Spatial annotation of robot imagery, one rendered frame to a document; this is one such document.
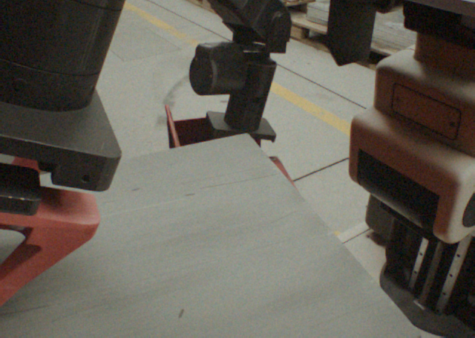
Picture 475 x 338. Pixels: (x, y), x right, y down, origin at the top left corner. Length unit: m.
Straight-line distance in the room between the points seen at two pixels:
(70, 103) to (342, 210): 1.75
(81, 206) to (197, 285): 0.07
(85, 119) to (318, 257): 0.13
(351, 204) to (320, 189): 0.15
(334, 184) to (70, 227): 1.89
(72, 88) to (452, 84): 0.63
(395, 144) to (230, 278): 0.57
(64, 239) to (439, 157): 0.63
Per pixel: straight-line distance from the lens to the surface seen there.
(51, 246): 0.17
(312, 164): 2.13
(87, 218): 0.16
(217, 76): 0.62
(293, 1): 4.29
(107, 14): 0.16
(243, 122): 0.69
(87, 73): 0.17
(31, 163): 0.24
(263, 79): 0.67
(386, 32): 3.24
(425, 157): 0.74
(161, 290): 0.22
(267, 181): 0.28
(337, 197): 1.95
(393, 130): 0.78
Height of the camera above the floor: 1.16
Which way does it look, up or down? 34 degrees down
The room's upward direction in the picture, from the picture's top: straight up
